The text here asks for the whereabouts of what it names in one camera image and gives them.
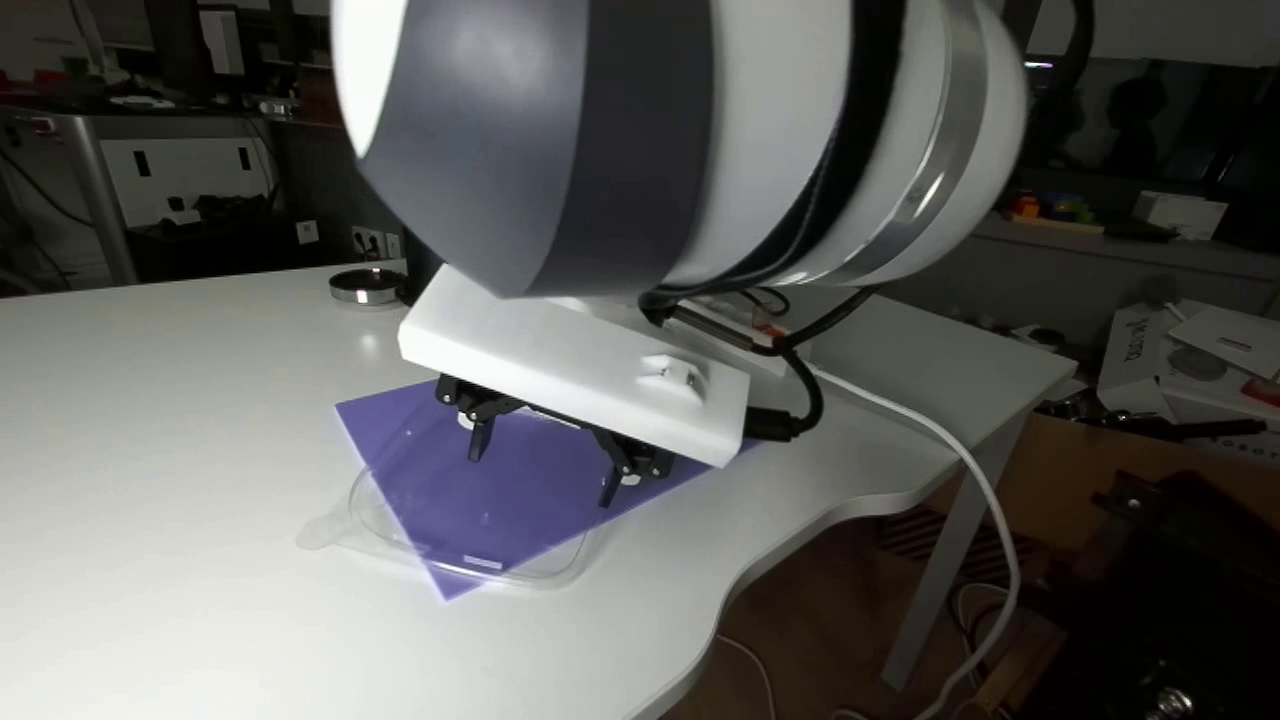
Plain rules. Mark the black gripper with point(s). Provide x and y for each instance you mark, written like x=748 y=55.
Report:
x=462 y=395

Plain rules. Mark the clear plastic clamshell container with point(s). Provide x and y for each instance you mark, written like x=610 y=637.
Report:
x=359 y=512

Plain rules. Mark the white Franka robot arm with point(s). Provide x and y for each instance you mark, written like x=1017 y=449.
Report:
x=532 y=133

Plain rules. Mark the purple rectangular mat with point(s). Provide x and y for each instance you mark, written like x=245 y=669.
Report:
x=507 y=520

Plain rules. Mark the round silver disk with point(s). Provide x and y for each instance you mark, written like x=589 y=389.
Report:
x=366 y=285

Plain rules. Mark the grey metal table leg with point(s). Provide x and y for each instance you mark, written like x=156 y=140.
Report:
x=954 y=545

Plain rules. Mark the white metal cabinet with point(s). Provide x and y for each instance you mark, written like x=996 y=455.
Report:
x=186 y=186

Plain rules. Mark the small orange object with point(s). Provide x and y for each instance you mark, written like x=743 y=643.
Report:
x=1030 y=211

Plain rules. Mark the grey cabinet counter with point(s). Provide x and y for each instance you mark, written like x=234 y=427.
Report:
x=1135 y=272

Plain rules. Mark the white printed box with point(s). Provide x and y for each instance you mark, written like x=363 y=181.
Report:
x=1187 y=362

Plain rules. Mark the white paper sign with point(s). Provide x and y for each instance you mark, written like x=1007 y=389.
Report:
x=1182 y=216

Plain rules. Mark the white wrist mount plate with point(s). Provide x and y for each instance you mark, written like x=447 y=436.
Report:
x=574 y=366

